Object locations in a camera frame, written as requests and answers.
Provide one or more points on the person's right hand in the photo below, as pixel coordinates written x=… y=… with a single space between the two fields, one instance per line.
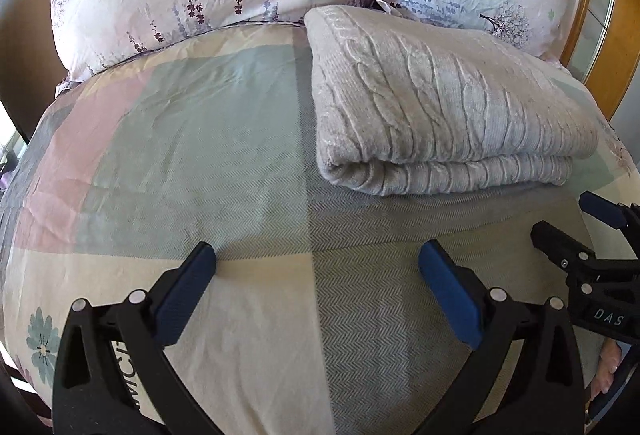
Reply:
x=606 y=367

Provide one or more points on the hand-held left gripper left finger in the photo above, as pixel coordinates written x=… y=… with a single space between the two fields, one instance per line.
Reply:
x=184 y=297

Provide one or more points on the wooden headboard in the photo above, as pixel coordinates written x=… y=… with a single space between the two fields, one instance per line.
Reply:
x=607 y=65

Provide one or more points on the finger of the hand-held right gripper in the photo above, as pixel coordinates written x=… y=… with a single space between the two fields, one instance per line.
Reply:
x=560 y=242
x=602 y=209

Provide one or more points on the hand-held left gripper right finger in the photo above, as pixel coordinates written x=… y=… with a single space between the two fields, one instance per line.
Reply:
x=451 y=297

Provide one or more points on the pastel patchwork bed quilt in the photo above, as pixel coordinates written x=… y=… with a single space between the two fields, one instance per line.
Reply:
x=200 y=155

